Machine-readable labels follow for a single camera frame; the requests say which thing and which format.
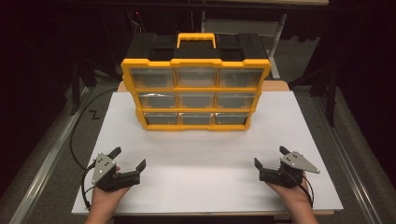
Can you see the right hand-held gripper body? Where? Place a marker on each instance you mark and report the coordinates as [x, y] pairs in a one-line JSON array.
[[295, 163]]

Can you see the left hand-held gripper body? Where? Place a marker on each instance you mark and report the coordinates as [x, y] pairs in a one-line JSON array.
[[104, 168]]

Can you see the person's left hand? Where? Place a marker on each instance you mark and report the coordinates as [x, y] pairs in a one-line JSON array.
[[106, 197]]

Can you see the person's right hand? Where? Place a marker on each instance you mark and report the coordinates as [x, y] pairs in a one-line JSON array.
[[294, 196]]

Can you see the white table board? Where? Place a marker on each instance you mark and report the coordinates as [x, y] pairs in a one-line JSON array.
[[199, 168]]

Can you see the black stand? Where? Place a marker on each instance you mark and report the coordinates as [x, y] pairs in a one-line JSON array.
[[75, 87], [331, 93]]

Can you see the set of clear organizer drawers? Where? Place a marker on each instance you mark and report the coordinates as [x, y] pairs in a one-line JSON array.
[[196, 100]]

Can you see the yellow black drawer organizer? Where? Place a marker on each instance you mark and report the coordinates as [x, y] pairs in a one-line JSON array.
[[196, 90]]

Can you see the metal floor rail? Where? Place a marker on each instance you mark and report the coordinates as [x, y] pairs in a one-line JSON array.
[[348, 165], [46, 158]]

